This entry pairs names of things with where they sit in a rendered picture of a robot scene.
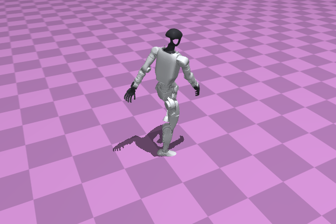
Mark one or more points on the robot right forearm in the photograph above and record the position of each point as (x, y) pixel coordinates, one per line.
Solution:
(193, 82)

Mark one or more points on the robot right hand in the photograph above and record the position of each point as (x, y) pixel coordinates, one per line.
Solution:
(197, 90)

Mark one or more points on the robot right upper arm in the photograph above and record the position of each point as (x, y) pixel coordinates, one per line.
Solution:
(184, 63)

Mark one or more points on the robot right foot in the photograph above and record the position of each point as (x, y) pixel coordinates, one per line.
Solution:
(168, 153)

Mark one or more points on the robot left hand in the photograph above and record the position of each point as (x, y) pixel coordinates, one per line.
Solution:
(130, 92)

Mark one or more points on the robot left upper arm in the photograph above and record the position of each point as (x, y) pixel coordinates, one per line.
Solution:
(150, 59)

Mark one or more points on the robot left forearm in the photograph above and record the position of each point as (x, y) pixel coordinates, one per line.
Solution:
(139, 78)

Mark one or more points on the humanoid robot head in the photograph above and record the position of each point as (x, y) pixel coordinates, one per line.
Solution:
(173, 34)

